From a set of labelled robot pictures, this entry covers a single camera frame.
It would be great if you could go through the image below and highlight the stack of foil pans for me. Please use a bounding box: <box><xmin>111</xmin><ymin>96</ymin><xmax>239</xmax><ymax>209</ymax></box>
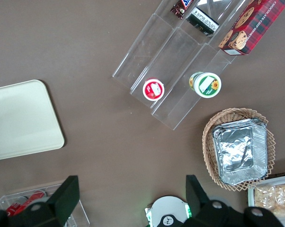
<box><xmin>212</xmin><ymin>119</ymin><xmax>269</xmax><ymax>185</ymax></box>

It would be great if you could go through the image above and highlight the light woven wicker basket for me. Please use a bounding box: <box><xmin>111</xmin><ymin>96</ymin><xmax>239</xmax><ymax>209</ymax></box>
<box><xmin>201</xmin><ymin>108</ymin><xmax>276</xmax><ymax>192</ymax></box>

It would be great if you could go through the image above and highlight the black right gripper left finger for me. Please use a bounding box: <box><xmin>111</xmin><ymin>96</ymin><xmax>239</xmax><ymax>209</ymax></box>
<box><xmin>0</xmin><ymin>175</ymin><xmax>80</xmax><ymax>227</ymax></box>

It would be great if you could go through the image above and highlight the black wrapped snack bar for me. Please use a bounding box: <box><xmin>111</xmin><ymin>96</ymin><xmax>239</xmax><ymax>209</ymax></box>
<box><xmin>185</xmin><ymin>7</ymin><xmax>220</xmax><ymax>37</ymax></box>

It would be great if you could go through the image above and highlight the white snack bin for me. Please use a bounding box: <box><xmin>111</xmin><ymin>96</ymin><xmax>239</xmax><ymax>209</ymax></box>
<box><xmin>248</xmin><ymin>174</ymin><xmax>285</xmax><ymax>221</ymax></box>

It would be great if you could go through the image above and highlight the clear acrylic bottle holder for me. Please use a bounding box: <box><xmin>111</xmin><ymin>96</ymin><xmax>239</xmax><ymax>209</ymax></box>
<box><xmin>0</xmin><ymin>181</ymin><xmax>90</xmax><ymax>227</ymax></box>

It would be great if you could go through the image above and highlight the red cola bottle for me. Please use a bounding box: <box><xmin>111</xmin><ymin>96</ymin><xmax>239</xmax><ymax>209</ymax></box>
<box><xmin>21</xmin><ymin>190</ymin><xmax>47</xmax><ymax>207</ymax></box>
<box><xmin>5</xmin><ymin>202</ymin><xmax>23</xmax><ymax>217</ymax></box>

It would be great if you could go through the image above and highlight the brown chocolate bar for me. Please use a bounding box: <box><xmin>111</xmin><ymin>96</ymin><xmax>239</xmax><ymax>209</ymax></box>
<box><xmin>170</xmin><ymin>0</ymin><xmax>194</xmax><ymax>20</ymax></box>

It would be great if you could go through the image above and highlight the green sunflower lid cup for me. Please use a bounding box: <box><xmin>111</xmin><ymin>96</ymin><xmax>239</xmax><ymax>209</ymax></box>
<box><xmin>188</xmin><ymin>71</ymin><xmax>223</xmax><ymax>98</ymax></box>

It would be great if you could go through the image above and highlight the clear bag of snacks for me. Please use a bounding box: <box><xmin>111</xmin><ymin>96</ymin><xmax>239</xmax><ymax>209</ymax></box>
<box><xmin>274</xmin><ymin>182</ymin><xmax>285</xmax><ymax>218</ymax></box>
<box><xmin>253</xmin><ymin>184</ymin><xmax>276</xmax><ymax>209</ymax></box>

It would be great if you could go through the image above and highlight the red lid yogurt cup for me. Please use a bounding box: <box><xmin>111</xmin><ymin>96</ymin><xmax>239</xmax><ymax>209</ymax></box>
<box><xmin>142</xmin><ymin>77</ymin><xmax>165</xmax><ymax>102</ymax></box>

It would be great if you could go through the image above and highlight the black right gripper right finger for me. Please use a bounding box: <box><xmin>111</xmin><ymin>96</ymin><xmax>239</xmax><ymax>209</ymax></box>
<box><xmin>185</xmin><ymin>175</ymin><xmax>285</xmax><ymax>227</ymax></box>

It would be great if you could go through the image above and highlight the clear acrylic stepped shelf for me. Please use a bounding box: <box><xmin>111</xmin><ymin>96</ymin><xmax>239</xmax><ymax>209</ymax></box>
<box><xmin>111</xmin><ymin>0</ymin><xmax>252</xmax><ymax>131</ymax></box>

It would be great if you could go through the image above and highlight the red tartan cookie box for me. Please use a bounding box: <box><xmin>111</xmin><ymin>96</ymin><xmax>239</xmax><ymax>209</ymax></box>
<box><xmin>218</xmin><ymin>0</ymin><xmax>285</xmax><ymax>56</ymax></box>

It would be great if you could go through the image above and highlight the white plastic tray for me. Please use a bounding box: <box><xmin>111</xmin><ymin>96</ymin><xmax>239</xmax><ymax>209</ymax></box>
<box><xmin>0</xmin><ymin>79</ymin><xmax>65</xmax><ymax>162</ymax></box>

